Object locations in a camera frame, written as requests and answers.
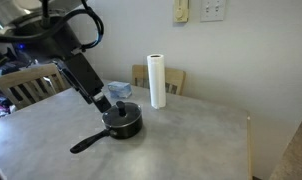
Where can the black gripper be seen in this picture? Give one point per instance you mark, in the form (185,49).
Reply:
(84,78)

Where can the glass lid with black knob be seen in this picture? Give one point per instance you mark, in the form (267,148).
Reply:
(131,113)

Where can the blue tissue box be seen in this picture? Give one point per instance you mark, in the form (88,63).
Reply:
(119,89)

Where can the white paper towel roll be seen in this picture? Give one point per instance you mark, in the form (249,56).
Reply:
(156,80)

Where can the light wooden slat-back chair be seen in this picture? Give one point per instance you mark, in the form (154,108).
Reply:
(21,75)

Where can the dark bags pile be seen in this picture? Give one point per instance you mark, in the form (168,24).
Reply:
(4,65)

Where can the wooden chair with solid top rail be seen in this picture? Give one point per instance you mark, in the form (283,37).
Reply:
(175,78)

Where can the beige wall thermostat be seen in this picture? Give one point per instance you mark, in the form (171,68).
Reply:
(181,11)

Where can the white light switch plate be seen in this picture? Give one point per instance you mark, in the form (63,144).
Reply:
(212,10)

